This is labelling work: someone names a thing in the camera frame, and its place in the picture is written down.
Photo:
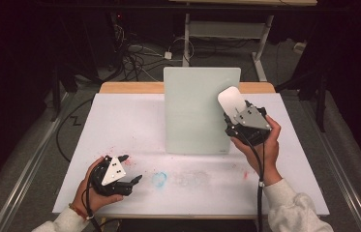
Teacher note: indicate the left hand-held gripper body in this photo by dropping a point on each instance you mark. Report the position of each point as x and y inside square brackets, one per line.
[113, 172]

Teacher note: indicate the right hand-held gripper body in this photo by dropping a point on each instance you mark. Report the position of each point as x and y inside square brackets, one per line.
[252, 121]

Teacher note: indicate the white eraser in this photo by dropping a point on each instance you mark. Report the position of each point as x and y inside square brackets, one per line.
[231, 100]

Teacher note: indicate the small whiteboard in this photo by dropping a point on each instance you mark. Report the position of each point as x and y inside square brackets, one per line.
[194, 112]

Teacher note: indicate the person's left hand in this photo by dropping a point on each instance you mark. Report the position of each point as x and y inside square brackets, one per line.
[99, 199]

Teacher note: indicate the person's right hand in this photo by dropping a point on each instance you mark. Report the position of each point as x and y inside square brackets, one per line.
[270, 158]

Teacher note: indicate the white table mat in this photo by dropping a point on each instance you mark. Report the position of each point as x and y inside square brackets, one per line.
[129, 122]

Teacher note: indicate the black stand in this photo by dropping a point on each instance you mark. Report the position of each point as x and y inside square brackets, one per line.
[55, 93]
[320, 103]

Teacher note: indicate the white power adapter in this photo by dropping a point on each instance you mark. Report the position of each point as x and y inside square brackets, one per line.
[167, 55]

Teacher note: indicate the white metal desk frame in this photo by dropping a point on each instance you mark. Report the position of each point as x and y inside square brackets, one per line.
[225, 29]

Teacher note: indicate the metal floor rail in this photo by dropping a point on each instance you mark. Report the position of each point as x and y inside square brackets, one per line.
[23, 180]
[339, 174]

